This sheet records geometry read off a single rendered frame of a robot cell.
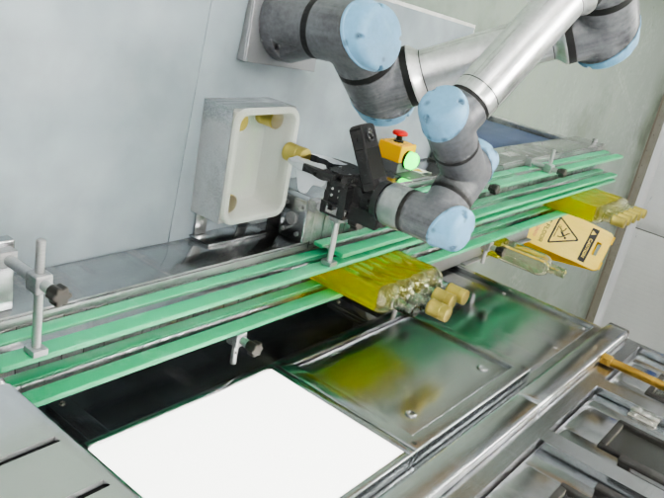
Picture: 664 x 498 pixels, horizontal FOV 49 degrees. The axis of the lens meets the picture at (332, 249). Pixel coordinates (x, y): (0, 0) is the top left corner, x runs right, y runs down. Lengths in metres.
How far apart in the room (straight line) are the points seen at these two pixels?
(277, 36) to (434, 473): 0.82
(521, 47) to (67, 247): 0.80
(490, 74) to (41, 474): 0.85
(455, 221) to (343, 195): 0.22
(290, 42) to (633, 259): 6.38
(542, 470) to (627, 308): 6.28
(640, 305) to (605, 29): 6.34
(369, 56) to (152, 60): 0.37
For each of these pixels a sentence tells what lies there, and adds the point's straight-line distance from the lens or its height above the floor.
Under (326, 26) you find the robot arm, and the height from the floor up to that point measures 0.91.
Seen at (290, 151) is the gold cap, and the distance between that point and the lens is 1.36.
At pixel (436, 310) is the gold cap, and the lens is 1.49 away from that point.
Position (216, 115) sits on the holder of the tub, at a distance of 1.37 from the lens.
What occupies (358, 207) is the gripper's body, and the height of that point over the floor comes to 1.07.
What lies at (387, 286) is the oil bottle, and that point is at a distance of 1.48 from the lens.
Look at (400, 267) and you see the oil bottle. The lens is 1.59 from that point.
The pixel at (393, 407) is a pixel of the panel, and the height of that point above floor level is 1.21.
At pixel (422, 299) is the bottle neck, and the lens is 1.50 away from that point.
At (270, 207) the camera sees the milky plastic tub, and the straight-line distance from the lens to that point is 1.49.
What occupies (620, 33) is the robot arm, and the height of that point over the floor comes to 1.32.
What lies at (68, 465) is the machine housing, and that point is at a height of 1.37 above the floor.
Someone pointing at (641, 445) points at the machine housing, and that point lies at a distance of 1.65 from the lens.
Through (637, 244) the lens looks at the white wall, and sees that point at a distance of 7.51.
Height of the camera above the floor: 1.75
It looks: 32 degrees down
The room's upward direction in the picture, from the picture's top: 115 degrees clockwise
